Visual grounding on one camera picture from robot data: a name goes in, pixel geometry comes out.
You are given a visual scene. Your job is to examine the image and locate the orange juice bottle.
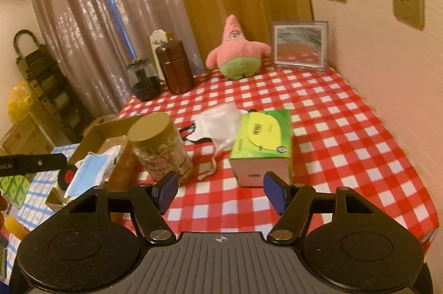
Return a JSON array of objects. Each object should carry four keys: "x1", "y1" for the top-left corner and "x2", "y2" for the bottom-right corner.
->
[{"x1": 4, "y1": 216, "x2": 30, "y2": 241}]

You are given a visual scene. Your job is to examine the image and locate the blue white checkered cloth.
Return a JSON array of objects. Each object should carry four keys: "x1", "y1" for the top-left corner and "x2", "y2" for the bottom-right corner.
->
[{"x1": 4, "y1": 142, "x2": 81, "y2": 281}]

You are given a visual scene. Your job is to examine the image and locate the yellow plastic bag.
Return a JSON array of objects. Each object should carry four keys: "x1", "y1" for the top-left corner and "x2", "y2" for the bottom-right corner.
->
[{"x1": 7, "y1": 81, "x2": 34, "y2": 125}]

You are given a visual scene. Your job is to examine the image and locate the beige patterned curtain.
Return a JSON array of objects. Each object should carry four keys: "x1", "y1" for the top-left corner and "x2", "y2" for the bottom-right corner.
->
[{"x1": 32, "y1": 0, "x2": 204, "y2": 116}]

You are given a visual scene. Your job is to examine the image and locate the nut jar with gold lid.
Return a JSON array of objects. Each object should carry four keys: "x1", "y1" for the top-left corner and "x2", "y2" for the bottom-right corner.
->
[{"x1": 128, "y1": 112, "x2": 192, "y2": 185}]

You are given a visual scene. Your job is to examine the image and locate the white face mask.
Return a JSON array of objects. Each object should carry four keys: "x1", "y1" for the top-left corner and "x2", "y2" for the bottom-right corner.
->
[{"x1": 187, "y1": 102, "x2": 247, "y2": 181}]

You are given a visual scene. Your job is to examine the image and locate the green tissue box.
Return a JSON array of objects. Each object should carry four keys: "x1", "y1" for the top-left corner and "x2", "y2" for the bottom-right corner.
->
[{"x1": 229, "y1": 110, "x2": 293, "y2": 187}]

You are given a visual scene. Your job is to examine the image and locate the white wooden chair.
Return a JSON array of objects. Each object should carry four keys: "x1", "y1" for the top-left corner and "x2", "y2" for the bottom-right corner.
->
[{"x1": 150, "y1": 29, "x2": 175, "y2": 81}]

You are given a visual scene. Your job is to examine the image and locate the blue surgical mask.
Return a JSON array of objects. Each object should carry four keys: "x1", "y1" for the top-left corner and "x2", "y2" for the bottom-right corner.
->
[{"x1": 65, "y1": 154, "x2": 105, "y2": 198}]

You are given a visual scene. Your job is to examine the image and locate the acrylic picture frame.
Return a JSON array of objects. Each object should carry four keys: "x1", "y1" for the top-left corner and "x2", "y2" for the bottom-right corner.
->
[{"x1": 270, "y1": 20, "x2": 329, "y2": 73}]

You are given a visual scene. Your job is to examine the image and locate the brown cardboard box tray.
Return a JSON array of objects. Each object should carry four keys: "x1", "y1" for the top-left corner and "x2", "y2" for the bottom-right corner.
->
[{"x1": 46, "y1": 115, "x2": 141, "y2": 212}]

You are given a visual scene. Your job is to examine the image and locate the black folding ladder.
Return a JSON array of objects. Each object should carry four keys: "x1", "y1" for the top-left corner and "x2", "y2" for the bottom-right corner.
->
[{"x1": 14, "y1": 29, "x2": 94, "y2": 143}]

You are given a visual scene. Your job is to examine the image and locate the red white checkered tablecloth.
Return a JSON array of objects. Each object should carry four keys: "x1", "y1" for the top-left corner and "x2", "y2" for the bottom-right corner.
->
[{"x1": 119, "y1": 64, "x2": 439, "y2": 247}]

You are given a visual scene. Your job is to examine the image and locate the green tissue packs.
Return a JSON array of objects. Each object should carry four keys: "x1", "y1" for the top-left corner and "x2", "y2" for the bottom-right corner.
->
[{"x1": 1, "y1": 174, "x2": 34, "y2": 208}]

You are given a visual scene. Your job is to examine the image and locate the pink starfish plush toy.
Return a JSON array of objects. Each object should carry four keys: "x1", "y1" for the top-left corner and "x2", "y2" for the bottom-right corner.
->
[{"x1": 206, "y1": 14, "x2": 271, "y2": 80}]

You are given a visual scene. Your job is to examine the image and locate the stacked cardboard boxes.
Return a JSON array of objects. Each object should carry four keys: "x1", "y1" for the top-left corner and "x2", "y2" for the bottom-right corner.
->
[{"x1": 1, "y1": 115, "x2": 55, "y2": 156}]

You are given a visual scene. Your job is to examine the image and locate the glass jar with dark base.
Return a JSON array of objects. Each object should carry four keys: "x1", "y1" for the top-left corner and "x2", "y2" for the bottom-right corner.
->
[{"x1": 125, "y1": 57, "x2": 161, "y2": 101}]

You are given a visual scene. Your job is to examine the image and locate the clear plastic mask bag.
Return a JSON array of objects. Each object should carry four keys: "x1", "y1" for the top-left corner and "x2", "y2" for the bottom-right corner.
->
[{"x1": 101, "y1": 145, "x2": 123, "y2": 178}]

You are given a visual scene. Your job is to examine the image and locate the black hair band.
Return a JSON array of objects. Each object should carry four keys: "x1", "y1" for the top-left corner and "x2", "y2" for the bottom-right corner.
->
[{"x1": 179, "y1": 122, "x2": 211, "y2": 143}]

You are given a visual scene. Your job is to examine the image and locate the person's left hand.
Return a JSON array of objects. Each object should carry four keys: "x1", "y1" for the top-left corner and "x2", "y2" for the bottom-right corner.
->
[{"x1": 0, "y1": 195, "x2": 8, "y2": 228}]

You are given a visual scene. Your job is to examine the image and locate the brown cylindrical canister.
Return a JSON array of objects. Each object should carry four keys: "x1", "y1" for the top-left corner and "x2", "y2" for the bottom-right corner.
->
[{"x1": 155, "y1": 40, "x2": 194, "y2": 95}]

